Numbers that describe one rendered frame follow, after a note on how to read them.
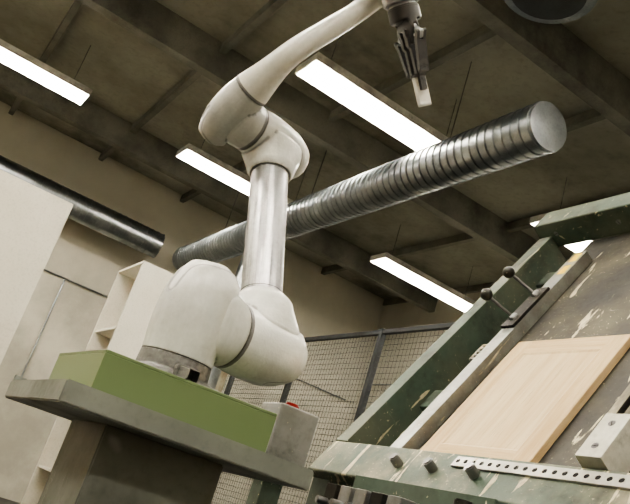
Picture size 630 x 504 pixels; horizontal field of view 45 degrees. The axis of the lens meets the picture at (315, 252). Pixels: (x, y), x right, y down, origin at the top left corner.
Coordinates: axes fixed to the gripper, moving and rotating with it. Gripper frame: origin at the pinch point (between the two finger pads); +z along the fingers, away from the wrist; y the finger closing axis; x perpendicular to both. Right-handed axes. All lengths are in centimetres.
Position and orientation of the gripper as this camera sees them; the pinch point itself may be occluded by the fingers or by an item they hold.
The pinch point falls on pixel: (421, 91)
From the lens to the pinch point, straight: 186.4
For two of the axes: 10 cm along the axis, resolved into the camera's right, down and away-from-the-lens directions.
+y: -3.1, 0.1, 9.5
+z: 2.3, 9.7, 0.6
